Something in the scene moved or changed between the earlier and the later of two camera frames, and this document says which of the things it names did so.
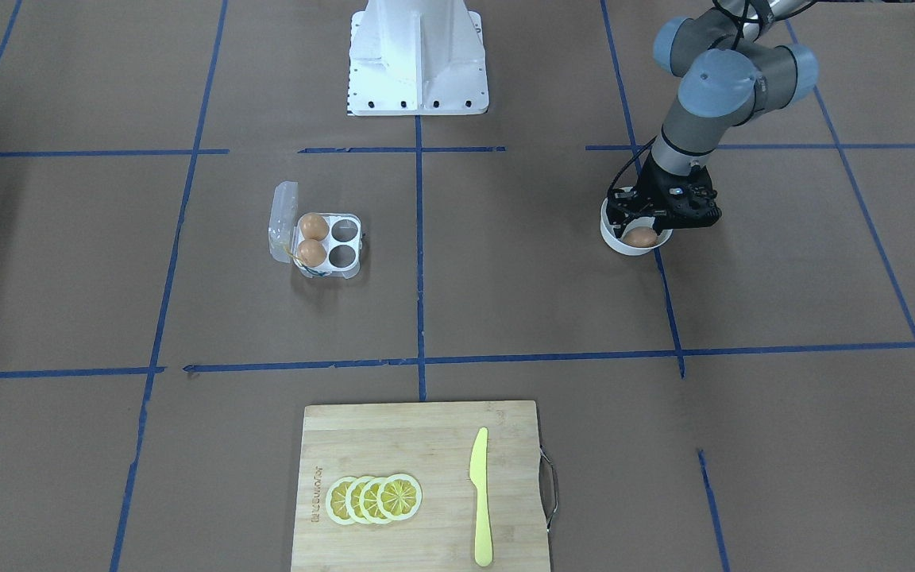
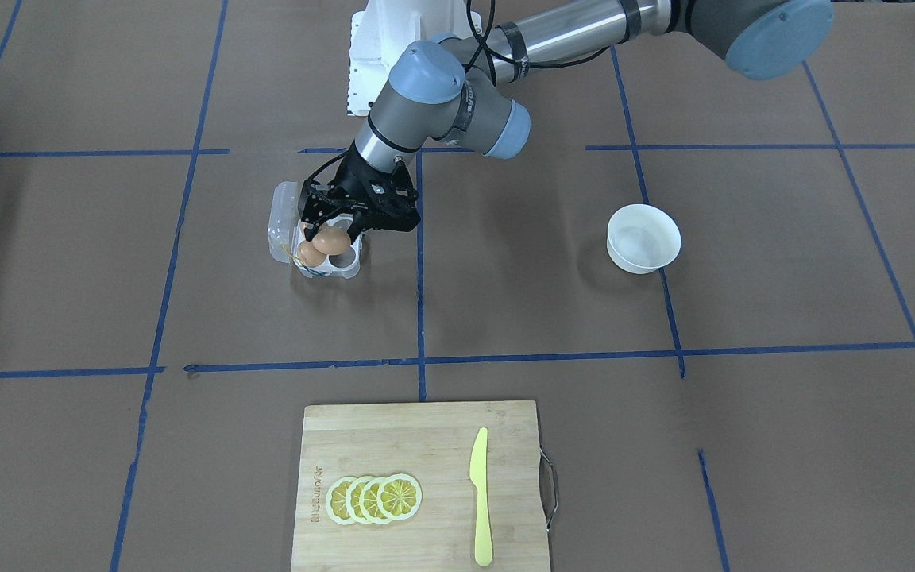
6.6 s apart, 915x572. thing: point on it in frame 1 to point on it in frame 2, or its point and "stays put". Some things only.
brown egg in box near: [311, 253] stays put
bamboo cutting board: [432, 443] stays put
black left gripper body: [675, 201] to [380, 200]
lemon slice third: [353, 500] stays put
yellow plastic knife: [478, 477] stays put
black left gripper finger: [620, 217] to [312, 225]
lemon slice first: [399, 497] stays put
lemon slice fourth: [335, 500] stays put
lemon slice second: [368, 500] stays put
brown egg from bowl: [641, 237] to [331, 240]
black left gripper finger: [662, 222] to [359, 224]
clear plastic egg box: [319, 244] stays put
